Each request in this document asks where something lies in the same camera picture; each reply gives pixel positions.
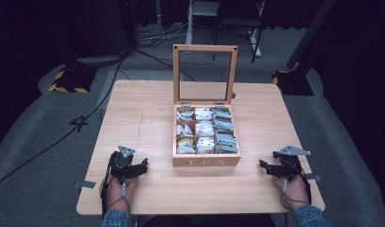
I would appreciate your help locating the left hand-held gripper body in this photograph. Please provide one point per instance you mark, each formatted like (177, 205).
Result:
(120, 164)

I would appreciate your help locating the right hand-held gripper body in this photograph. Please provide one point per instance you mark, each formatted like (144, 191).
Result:
(289, 164)

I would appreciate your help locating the wooden tea box with lid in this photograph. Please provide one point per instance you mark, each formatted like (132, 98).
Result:
(206, 162)

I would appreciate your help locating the grey tape piece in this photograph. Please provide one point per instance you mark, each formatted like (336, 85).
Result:
(88, 184)
(313, 177)

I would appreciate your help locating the yellow tea bag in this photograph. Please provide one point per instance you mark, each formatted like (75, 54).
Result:
(184, 145)

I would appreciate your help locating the row of grey tea packets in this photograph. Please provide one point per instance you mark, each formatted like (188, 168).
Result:
(224, 132)

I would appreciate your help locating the loose white tea bags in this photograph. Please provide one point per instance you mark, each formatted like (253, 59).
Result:
(184, 126)

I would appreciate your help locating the row of white tea packets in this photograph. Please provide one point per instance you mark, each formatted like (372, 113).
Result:
(204, 129)

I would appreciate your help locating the person's dark lap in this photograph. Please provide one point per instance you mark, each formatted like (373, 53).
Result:
(209, 221)

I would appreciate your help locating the black stand with slanted pole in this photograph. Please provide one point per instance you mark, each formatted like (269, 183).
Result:
(295, 82)

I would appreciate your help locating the black yellow striped stand base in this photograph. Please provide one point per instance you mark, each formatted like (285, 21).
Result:
(72, 80)

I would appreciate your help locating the black metal frame stand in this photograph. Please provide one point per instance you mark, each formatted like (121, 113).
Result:
(237, 19)

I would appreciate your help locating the white table leg frame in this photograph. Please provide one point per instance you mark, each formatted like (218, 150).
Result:
(190, 22)

